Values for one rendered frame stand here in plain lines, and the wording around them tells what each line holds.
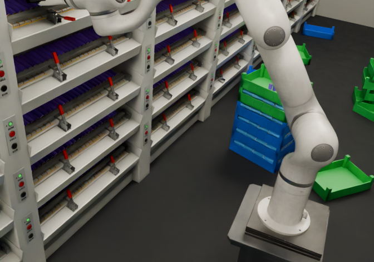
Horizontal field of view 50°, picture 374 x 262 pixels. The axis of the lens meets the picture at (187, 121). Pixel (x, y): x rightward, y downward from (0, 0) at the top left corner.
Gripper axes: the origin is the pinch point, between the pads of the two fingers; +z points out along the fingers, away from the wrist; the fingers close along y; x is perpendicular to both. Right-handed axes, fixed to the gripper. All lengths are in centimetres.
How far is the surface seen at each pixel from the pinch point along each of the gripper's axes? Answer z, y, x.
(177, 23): 1, -74, 26
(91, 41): 5.9, -23.5, 20.5
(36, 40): -4.7, 7.8, 11.1
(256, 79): -21, -110, 66
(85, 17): -5.4, -12.4, 9.2
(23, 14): -1.9, 7.5, 3.8
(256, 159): -25, -94, 105
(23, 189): 5, 21, 55
